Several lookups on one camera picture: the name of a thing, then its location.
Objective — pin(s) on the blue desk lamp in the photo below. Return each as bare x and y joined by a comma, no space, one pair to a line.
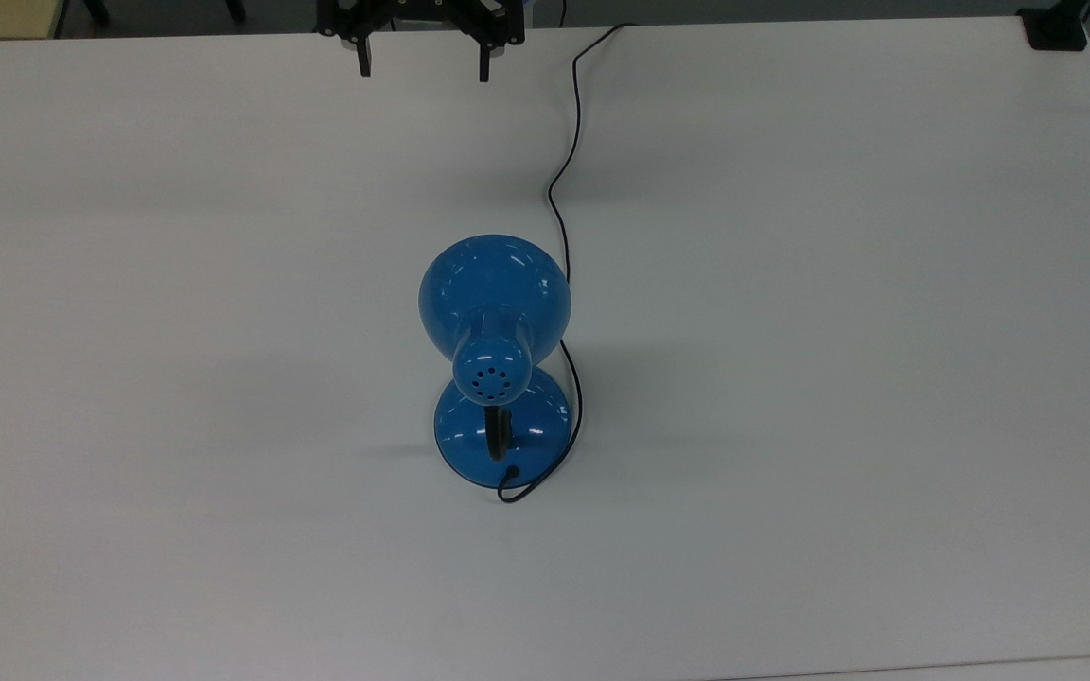
493,284

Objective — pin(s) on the dark chair leg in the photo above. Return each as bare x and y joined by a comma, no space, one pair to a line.
96,9
236,8

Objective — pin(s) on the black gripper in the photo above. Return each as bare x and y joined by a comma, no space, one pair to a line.
356,17

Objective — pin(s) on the black table clamp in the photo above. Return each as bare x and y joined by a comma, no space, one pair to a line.
1054,30

